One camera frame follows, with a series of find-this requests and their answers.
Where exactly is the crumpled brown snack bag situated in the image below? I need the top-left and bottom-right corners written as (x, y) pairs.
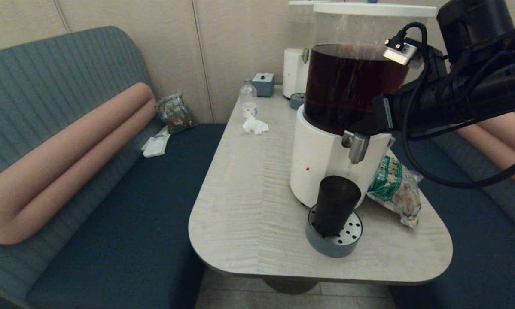
top-left (155, 92), bottom-right (197, 135)

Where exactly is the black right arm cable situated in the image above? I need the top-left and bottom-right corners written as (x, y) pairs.
top-left (397, 21), bottom-right (515, 190)

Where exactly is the small grey drip tray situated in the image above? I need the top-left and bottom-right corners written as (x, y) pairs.
top-left (289, 92), bottom-right (308, 110)

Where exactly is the grey-blue tissue box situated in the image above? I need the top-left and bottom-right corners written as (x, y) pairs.
top-left (252, 72), bottom-right (276, 97)

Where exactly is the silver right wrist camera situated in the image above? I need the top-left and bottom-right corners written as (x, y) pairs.
top-left (382, 36), bottom-right (419, 66)

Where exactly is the dark tapered cup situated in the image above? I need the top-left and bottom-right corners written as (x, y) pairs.
top-left (312, 175), bottom-right (362, 238)

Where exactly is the white dispenser with clear tank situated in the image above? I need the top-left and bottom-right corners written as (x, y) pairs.
top-left (283, 0), bottom-right (317, 99)

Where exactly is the crumpled white tissue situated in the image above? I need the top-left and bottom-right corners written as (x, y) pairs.
top-left (242, 115), bottom-right (270, 135)

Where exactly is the teal bench seat cushion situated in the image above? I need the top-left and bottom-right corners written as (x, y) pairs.
top-left (388, 129), bottom-right (515, 309)
top-left (25, 123), bottom-right (228, 309)

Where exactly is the white folded napkin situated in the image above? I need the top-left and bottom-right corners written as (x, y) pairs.
top-left (141, 125), bottom-right (171, 158)

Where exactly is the white dispenser with dark tea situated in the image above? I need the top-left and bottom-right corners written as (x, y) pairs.
top-left (289, 1), bottom-right (438, 209)

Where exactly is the clear plastic bottle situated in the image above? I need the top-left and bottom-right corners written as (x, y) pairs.
top-left (240, 78), bottom-right (258, 120)

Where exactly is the round grey perforated drip tray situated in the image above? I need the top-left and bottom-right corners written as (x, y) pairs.
top-left (305, 204), bottom-right (364, 258)

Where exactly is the silver dispenser tap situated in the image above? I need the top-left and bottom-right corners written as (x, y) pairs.
top-left (341, 131), bottom-right (371, 165)

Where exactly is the teal striped bench backrest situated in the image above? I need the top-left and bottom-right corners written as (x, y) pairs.
top-left (427, 103), bottom-right (515, 239)
top-left (0, 26), bottom-right (165, 309)

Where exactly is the pink bolster cushion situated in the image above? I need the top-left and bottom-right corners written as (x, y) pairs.
top-left (455, 111), bottom-right (515, 194)
top-left (0, 82), bottom-right (157, 245)

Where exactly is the green printed snack bag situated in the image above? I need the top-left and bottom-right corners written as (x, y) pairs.
top-left (366, 154), bottom-right (425, 228)

